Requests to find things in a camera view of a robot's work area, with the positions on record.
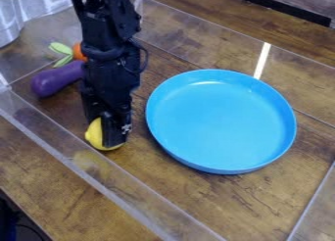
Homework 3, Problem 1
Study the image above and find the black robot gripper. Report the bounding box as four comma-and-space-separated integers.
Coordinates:
81, 39, 148, 148

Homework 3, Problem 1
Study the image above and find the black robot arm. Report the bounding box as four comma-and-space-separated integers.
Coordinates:
30, 0, 148, 150

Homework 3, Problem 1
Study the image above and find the clear acrylic enclosure wall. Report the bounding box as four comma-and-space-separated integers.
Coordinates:
0, 0, 335, 241

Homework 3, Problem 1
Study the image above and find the orange toy carrot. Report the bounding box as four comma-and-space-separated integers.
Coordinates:
48, 42, 88, 68

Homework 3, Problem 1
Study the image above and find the black bar in background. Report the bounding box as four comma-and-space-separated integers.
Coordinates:
243, 0, 331, 27

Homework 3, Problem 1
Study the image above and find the yellow toy lemon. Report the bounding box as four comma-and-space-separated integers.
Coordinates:
85, 118, 121, 151

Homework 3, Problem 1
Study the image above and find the grey white curtain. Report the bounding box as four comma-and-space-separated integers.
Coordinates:
0, 0, 72, 48

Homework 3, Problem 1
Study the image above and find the purple toy eggplant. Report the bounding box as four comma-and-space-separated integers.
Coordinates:
30, 60, 84, 98

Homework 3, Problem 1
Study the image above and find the blue round tray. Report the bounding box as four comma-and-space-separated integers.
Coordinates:
145, 70, 297, 174

